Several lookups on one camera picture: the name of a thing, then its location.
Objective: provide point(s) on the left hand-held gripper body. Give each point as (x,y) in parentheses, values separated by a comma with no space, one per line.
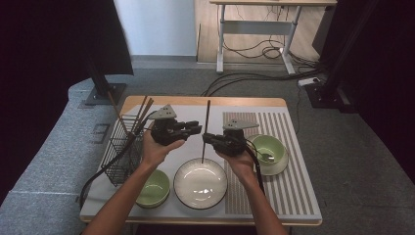
(164,132)

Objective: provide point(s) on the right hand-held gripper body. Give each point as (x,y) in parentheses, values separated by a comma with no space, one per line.
(231,143)

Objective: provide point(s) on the metal spoon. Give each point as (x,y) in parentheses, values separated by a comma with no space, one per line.
(268,158)

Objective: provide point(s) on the green bowl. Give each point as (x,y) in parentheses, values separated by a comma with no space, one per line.
(156,189)
(274,145)

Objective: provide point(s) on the white plate with dark rim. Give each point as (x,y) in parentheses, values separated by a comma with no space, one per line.
(277,169)
(200,186)

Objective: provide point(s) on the person's left hand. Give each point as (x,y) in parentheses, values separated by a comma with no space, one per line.
(155,153)

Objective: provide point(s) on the person's right hand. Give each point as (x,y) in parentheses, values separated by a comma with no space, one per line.
(241,166)

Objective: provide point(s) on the light grey table mat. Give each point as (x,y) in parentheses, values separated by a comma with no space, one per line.
(192,111)

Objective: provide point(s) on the floor outlet cover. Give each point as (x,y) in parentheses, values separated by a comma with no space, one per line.
(101,129)

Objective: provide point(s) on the black metal stand with base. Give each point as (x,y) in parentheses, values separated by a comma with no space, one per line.
(326,96)
(98,97)

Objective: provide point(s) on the striped placemat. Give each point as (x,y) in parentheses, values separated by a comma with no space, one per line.
(293,196)

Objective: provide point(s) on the person's dark clothing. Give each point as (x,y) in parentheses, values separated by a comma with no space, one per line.
(195,231)

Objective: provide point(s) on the white power strip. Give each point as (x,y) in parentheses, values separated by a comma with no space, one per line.
(308,81)

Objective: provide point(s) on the black curtain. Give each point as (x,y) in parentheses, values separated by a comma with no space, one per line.
(385,81)
(49,65)

